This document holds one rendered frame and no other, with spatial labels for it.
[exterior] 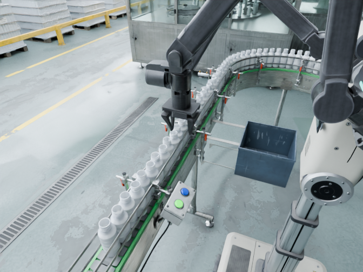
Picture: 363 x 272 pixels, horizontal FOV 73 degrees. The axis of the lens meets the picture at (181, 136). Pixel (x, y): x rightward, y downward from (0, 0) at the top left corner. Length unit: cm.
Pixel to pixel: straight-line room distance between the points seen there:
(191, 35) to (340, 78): 33
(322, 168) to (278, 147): 88
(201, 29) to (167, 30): 403
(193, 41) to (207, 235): 178
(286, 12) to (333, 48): 46
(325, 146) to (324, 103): 28
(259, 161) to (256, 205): 99
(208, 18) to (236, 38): 369
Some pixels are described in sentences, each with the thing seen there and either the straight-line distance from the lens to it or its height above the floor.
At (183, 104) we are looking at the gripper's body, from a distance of 71.
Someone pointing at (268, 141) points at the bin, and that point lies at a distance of 179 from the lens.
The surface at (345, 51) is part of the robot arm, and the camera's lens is 61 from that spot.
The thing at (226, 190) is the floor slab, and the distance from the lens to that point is 249.
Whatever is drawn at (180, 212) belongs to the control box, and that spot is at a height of 110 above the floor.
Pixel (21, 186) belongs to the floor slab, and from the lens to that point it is 295.
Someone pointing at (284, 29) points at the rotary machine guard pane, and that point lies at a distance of 422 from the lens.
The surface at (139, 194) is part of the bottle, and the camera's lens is 96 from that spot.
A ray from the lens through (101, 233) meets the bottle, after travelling 88.
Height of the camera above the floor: 185
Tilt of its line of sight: 36 degrees down
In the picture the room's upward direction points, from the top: straight up
